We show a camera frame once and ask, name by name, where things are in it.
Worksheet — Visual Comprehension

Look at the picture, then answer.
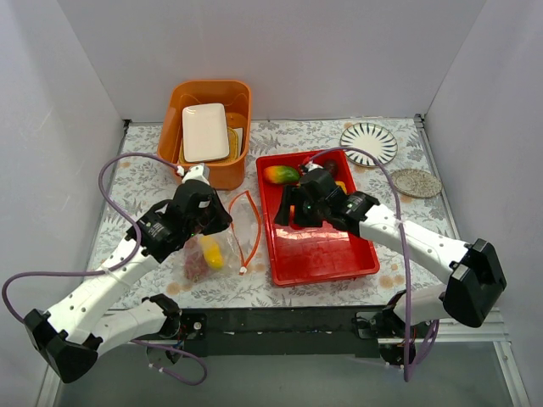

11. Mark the yellow mango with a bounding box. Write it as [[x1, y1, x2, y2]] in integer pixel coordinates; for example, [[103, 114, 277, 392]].
[[199, 236, 224, 270]]

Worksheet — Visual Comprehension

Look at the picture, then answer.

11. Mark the clear zip top bag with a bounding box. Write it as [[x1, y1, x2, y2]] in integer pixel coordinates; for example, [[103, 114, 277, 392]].
[[176, 190, 262, 284]]

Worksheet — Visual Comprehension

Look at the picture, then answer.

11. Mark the purple grape bunch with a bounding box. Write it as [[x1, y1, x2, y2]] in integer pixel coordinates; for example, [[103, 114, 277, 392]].
[[183, 240, 209, 282]]

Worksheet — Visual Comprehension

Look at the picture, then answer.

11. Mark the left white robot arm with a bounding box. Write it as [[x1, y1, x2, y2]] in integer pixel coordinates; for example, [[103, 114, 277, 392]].
[[24, 177, 232, 383]]

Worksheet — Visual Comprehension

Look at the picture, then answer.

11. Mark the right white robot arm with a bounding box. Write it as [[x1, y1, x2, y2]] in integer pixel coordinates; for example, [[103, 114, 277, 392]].
[[274, 168, 507, 337]]

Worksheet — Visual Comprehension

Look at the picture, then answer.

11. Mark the yellow lemon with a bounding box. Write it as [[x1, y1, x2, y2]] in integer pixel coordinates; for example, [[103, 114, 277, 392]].
[[335, 181, 347, 193]]

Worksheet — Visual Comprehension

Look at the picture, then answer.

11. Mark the dark purple passion fruit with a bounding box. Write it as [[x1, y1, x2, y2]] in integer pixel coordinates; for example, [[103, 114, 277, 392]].
[[322, 159, 339, 178]]

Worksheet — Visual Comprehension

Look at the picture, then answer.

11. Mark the red green mango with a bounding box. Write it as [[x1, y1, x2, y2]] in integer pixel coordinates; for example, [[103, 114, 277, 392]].
[[263, 165, 300, 185]]

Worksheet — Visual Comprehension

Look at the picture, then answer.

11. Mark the red plastic tray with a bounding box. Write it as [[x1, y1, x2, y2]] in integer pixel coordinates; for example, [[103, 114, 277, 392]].
[[256, 152, 380, 287]]

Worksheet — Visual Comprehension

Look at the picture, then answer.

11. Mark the floral table mat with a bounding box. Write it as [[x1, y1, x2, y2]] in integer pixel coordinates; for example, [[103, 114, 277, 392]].
[[110, 120, 457, 309]]

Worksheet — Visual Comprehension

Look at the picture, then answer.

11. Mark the white rectangular plate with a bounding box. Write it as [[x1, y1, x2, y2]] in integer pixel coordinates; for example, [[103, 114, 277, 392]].
[[182, 103, 229, 163]]

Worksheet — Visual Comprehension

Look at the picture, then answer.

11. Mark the yellow woven basket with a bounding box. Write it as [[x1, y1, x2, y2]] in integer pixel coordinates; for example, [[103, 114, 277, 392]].
[[177, 127, 240, 164]]

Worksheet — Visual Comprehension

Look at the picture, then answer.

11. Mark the striped round plate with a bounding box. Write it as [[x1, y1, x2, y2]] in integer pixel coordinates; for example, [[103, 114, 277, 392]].
[[340, 122, 398, 167]]

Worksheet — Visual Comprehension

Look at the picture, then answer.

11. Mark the speckled small round plate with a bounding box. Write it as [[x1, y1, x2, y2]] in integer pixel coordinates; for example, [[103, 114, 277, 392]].
[[391, 169, 442, 198]]

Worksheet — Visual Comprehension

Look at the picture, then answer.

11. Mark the orange plastic bin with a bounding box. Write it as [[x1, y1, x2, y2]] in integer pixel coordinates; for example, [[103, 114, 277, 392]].
[[157, 80, 252, 190]]

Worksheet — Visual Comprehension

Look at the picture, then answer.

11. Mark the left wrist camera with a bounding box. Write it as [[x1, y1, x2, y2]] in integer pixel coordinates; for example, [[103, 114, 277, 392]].
[[176, 164, 210, 185]]

